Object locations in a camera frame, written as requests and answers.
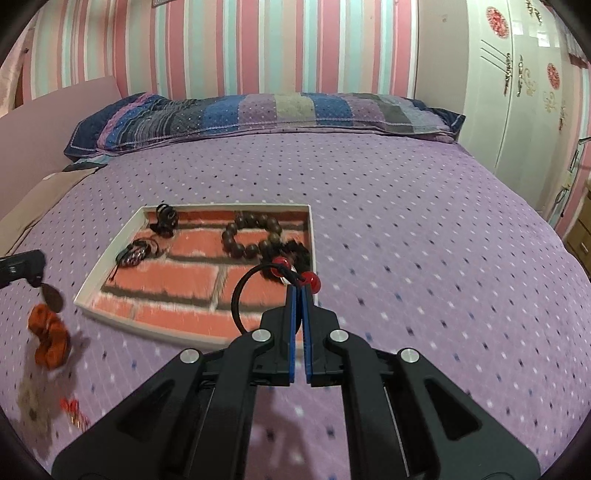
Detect wooden desk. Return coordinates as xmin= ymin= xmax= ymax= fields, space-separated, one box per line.
xmin=564 ymin=180 xmax=591 ymax=260

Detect black hair tie red beads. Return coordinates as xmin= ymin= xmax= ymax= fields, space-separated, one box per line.
xmin=230 ymin=257 xmax=322 ymax=334

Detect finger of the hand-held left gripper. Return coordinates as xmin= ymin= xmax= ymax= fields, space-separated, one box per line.
xmin=0 ymin=249 xmax=47 ymax=290

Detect black scrunchie with charm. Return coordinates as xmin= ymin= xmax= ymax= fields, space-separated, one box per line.
xmin=260 ymin=239 xmax=311 ymax=281

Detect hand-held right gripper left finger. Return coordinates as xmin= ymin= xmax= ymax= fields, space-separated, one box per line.
xmin=52 ymin=285 xmax=301 ymax=480

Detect brick print tray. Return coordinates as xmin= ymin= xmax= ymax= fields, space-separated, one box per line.
xmin=74 ymin=203 xmax=320 ymax=361

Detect pink headboard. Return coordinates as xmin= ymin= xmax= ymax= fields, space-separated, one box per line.
xmin=0 ymin=76 xmax=124 ymax=219

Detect black braided bracelet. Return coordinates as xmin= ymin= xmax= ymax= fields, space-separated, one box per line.
xmin=110 ymin=237 xmax=161 ymax=281

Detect orange scrunchie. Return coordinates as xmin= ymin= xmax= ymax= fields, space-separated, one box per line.
xmin=27 ymin=304 xmax=72 ymax=368

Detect beige cloth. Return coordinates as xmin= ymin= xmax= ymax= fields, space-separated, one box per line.
xmin=0 ymin=170 xmax=101 ymax=252

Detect cream hair tie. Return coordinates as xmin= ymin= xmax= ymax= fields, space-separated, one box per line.
xmin=15 ymin=382 xmax=52 ymax=435

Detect red string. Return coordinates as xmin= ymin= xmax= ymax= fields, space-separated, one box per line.
xmin=59 ymin=398 xmax=92 ymax=428

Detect wooden bead bracelet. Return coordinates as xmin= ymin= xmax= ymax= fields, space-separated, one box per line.
xmin=221 ymin=211 xmax=284 ymax=260

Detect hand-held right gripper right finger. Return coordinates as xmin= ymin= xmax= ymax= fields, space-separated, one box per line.
xmin=302 ymin=286 xmax=541 ymax=480

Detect striped long pillow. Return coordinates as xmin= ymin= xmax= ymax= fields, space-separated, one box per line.
xmin=63 ymin=92 xmax=467 ymax=160

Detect amber pendant black cord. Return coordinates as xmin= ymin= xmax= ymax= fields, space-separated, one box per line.
xmin=41 ymin=283 xmax=64 ymax=313

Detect pink curtain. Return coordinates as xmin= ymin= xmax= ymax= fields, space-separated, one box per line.
xmin=0 ymin=27 xmax=34 ymax=114

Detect white wardrobe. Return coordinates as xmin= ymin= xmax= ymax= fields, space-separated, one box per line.
xmin=456 ymin=0 xmax=583 ymax=224

